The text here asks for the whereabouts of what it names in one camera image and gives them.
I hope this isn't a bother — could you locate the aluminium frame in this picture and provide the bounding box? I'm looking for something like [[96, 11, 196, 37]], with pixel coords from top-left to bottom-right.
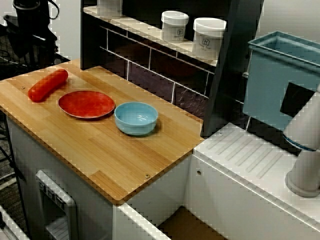
[[0, 204, 31, 240]]

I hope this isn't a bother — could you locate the black cable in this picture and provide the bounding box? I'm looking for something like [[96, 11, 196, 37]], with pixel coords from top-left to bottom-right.
[[0, 109, 32, 238]]

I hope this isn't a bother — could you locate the white plastic jar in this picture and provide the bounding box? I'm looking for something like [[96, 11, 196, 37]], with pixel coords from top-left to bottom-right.
[[96, 0, 124, 20]]

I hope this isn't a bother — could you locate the blue plastic bin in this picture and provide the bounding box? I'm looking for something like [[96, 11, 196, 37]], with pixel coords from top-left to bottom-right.
[[243, 30, 320, 131]]

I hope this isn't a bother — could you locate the grey toy faucet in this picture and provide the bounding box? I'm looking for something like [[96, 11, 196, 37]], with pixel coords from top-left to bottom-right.
[[282, 83, 320, 198]]

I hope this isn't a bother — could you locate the white toy kitchen cabinet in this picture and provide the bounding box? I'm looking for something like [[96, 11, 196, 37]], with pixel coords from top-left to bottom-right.
[[4, 109, 118, 240]]

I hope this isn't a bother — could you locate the black square sticker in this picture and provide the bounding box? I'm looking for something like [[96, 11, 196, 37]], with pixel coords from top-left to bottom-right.
[[279, 82, 316, 118]]

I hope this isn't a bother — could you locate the black tiled shelf unit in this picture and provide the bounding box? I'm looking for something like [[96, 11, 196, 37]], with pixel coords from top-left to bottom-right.
[[79, 0, 265, 137]]

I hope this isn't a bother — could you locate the light blue bowl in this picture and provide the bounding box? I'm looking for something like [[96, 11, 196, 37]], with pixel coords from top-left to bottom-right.
[[114, 101, 159, 137]]

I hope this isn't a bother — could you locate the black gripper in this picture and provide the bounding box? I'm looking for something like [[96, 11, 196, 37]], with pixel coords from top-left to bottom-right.
[[3, 9, 59, 62]]

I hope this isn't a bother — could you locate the white labelled lidded jar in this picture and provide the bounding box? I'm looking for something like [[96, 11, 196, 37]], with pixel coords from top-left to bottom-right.
[[160, 10, 190, 44], [192, 17, 227, 61]]

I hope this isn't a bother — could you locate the red round plate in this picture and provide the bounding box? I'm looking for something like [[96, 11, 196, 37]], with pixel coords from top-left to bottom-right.
[[58, 90, 116, 119]]

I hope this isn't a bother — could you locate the white cable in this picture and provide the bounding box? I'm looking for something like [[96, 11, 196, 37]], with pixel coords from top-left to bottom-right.
[[0, 171, 16, 192]]

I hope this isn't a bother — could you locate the white toy sink unit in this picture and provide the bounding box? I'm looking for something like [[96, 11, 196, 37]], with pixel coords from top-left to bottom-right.
[[112, 122, 320, 240]]

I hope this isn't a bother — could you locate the red toy sausage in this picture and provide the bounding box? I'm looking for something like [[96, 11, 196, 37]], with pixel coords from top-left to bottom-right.
[[27, 68, 69, 103]]

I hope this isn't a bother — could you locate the white dishwasher door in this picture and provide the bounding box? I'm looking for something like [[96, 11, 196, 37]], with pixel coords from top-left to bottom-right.
[[34, 169, 80, 240]]

